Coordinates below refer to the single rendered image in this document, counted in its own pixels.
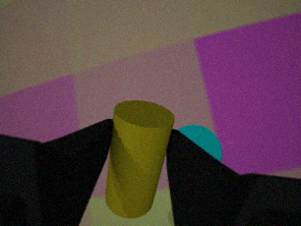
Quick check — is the teal circle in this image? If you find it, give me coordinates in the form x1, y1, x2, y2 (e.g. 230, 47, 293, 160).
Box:
178, 125, 222, 162

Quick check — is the yellow cylinder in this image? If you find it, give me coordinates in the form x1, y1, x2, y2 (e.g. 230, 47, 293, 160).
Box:
105, 100, 175, 218

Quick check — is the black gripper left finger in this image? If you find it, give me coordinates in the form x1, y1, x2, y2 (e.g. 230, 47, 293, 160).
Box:
0, 119, 113, 226

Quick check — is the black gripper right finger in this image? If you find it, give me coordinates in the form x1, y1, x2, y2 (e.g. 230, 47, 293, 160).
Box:
166, 129, 301, 226

